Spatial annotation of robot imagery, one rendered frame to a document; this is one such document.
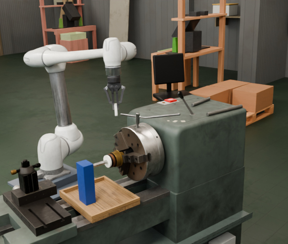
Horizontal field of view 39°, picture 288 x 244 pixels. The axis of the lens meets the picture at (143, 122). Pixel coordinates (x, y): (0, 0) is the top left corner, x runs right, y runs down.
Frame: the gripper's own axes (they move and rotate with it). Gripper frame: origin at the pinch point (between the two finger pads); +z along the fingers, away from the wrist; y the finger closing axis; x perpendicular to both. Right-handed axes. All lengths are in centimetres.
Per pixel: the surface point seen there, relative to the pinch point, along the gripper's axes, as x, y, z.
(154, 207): 26, -19, 52
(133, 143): 19.3, -9.5, 15.0
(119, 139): 14.1, -1.7, 13.7
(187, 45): -509, -112, 15
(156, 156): 24.7, -21.3, 21.1
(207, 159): 10, -52, 30
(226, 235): 1, -66, 87
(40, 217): 61, 35, 35
